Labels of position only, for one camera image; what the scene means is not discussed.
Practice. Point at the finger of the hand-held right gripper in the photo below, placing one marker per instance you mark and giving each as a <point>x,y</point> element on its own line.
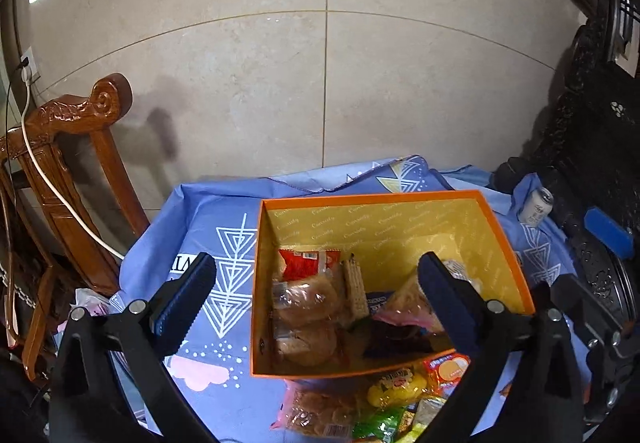
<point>607,230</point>
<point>580,303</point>

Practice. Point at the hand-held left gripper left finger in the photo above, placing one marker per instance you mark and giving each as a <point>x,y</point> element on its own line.
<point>182,308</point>

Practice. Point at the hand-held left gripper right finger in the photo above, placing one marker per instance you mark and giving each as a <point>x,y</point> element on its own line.
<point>450,308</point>

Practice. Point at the small clear biscuit packet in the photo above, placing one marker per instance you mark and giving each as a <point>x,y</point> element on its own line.
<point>407,300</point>

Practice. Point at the blue snack packet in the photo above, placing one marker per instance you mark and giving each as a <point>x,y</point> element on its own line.
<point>377,300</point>

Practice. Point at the orange cardboard box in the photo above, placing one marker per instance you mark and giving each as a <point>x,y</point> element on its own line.
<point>400,233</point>

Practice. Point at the puffy yellow bread packet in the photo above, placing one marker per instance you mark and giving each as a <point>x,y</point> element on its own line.
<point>395,385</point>

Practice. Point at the sandwich cracker packet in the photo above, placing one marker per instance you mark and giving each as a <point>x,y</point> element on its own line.
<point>356,288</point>

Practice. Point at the clear small snack packet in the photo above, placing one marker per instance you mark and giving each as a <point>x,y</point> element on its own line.
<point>429,410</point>

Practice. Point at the clear round cracker packet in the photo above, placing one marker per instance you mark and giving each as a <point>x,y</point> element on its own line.
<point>305,298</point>

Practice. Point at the brown round cookie packet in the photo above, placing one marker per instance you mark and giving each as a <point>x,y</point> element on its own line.
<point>307,345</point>

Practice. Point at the red snack packet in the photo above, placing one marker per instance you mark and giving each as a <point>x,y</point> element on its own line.
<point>307,263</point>

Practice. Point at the pink-edged biscuit packet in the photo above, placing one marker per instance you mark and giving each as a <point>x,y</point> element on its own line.
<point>317,410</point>

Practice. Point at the white drink can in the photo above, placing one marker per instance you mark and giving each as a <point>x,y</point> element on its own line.
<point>535,208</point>

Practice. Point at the blue patterned tablecloth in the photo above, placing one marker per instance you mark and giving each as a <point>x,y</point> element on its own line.
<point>220,208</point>

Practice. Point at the dark carved wooden bench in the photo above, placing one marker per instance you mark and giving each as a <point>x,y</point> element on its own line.
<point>595,123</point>

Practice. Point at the carved wooden chair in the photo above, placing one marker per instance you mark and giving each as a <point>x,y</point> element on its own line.
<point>75,183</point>

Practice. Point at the white wall outlet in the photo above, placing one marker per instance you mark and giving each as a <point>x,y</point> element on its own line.
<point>31,65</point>

